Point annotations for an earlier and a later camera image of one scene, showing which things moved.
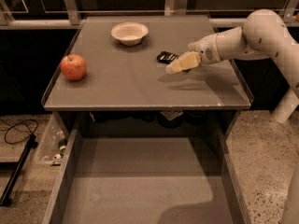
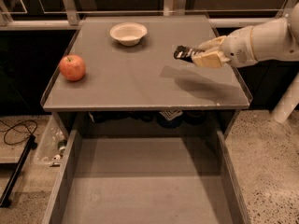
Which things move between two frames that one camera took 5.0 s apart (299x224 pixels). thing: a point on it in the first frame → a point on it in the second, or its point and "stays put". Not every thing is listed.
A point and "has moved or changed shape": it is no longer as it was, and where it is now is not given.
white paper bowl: [130, 34] stays put
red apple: [73, 67] stays put
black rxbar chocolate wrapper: [166, 57] has moved or changed shape
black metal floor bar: [18, 173] stays put
